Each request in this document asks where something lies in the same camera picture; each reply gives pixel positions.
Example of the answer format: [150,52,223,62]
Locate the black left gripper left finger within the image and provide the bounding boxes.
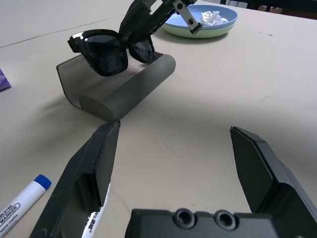
[29,119,122,238]

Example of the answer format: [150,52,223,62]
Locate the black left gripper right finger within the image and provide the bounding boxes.
[229,125,317,238]

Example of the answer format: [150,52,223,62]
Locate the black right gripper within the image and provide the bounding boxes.
[118,0,203,42]

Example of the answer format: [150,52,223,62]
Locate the white marker with black tip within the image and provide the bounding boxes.
[80,184,111,238]

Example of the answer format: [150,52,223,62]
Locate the black sunglasses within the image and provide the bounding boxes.
[67,29,156,77]

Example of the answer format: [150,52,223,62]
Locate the white tissue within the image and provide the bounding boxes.
[199,10,228,27]

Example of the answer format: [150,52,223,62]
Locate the grey glasses case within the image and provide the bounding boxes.
[55,52,176,122]

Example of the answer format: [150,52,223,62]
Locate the blue plate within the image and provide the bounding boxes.
[164,4,238,32]

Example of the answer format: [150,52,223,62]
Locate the green plate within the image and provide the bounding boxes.
[160,22,236,39]

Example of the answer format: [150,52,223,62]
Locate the white marker with blue cap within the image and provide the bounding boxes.
[0,174,53,238]

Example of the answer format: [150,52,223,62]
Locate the purple tissue box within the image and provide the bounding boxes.
[0,68,12,92]

